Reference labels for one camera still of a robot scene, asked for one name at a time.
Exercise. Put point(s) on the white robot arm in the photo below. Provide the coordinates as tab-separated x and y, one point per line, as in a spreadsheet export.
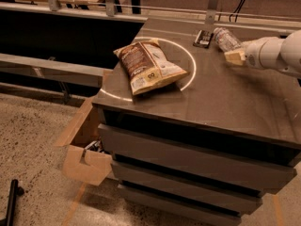
281	55

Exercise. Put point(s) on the brown chip bag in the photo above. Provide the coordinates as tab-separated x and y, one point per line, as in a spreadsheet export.
147	66

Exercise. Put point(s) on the clear plastic water bottle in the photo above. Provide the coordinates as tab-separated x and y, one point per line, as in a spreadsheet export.
226	40

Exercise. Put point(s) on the metal railing frame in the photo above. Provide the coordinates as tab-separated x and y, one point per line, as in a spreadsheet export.
266	12

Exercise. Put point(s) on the open cardboard box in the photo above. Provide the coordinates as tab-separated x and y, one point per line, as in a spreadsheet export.
84	161

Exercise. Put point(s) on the grey drawer cabinet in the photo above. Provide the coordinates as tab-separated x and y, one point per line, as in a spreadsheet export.
209	146

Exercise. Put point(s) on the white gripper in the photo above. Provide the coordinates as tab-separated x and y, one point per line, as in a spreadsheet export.
256	56

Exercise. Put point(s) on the black pole on floor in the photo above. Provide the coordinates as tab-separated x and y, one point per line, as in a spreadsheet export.
14	192

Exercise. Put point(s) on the dark rxbar chocolate bar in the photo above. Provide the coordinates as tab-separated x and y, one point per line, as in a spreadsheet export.
203	39

